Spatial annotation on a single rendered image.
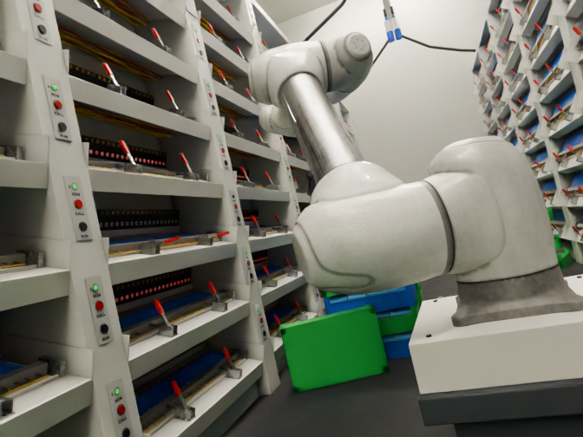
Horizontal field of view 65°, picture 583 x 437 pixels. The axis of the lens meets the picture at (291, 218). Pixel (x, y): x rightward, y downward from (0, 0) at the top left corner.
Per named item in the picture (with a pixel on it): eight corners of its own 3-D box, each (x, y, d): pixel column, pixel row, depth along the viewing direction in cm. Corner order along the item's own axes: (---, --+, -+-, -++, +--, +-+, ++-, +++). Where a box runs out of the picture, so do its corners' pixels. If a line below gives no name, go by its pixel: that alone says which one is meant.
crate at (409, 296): (416, 294, 169) (411, 273, 169) (415, 305, 149) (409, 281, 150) (338, 309, 177) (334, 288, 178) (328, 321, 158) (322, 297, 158)
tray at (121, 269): (236, 256, 147) (237, 226, 147) (106, 286, 89) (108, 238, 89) (180, 251, 153) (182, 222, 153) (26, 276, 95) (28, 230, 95)
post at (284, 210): (328, 330, 220) (249, -6, 229) (323, 335, 211) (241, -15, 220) (289, 336, 226) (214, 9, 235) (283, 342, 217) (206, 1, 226)
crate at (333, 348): (389, 371, 140) (384, 364, 148) (374, 306, 141) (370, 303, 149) (294, 394, 140) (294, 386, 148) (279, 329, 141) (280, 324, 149)
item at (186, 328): (249, 315, 146) (252, 271, 145) (127, 384, 88) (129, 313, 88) (193, 307, 152) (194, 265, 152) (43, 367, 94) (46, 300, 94)
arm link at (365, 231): (461, 225, 62) (305, 262, 60) (447, 296, 73) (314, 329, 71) (317, 25, 118) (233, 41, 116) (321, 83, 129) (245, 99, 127)
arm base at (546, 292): (563, 281, 82) (555, 251, 83) (591, 309, 62) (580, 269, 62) (458, 297, 89) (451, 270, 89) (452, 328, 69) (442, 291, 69)
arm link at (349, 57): (358, 48, 128) (311, 57, 127) (375, 13, 110) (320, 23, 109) (370, 93, 127) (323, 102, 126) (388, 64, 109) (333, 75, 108)
